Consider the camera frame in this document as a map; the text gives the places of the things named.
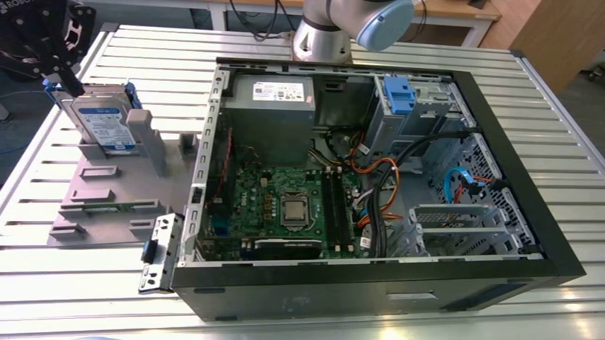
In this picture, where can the wooden cabinet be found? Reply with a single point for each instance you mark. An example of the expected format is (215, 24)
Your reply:
(558, 35)

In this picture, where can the black PC case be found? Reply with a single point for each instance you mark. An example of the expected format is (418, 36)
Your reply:
(331, 294)

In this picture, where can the CPU socket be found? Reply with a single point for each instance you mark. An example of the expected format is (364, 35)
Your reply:
(296, 226)

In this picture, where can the metal expansion card retainer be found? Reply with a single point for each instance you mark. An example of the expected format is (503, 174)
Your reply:
(166, 226)

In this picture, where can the black graphics card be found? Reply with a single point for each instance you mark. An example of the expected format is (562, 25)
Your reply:
(284, 248)

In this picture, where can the grey parts rack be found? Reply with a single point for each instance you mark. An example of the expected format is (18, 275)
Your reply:
(128, 184)

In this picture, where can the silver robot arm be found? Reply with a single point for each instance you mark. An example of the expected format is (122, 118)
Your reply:
(321, 39)

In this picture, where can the green motherboard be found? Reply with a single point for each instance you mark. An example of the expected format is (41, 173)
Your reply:
(253, 226)

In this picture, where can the silver CPU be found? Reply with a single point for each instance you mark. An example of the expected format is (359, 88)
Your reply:
(296, 211)

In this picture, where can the wooden desk white frame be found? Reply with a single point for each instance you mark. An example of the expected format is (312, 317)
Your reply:
(464, 10)

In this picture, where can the hard disk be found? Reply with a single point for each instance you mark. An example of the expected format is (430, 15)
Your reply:
(102, 124)

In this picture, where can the black RAM slot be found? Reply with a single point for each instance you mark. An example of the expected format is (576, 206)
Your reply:
(332, 209)
(344, 209)

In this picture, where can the grey power supply unit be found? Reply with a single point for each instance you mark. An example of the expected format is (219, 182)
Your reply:
(269, 134)

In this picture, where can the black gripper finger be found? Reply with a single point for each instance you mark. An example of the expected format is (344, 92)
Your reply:
(57, 69)
(88, 32)

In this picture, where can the metal disk bay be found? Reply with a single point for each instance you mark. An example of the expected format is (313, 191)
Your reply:
(454, 230)

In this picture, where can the green RAM stick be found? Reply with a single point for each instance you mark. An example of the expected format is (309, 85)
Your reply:
(106, 209)

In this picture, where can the blue plastic drive bracket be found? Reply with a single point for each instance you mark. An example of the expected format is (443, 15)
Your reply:
(400, 85)

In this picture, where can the metal drive cage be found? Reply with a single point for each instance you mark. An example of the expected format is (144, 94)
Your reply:
(416, 124)

